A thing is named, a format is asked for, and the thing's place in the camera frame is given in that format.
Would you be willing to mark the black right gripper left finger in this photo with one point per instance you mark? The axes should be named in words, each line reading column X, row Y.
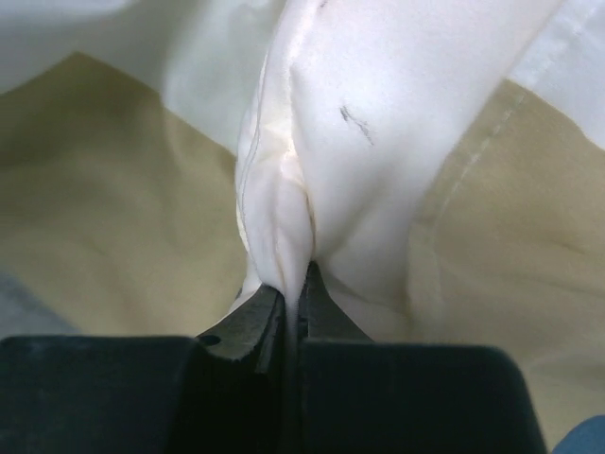
column 218, row 392

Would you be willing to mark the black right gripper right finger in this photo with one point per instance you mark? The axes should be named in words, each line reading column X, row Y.
column 363, row 396

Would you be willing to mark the blue beige white pillowcase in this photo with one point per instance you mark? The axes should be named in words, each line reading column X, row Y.
column 120, row 122

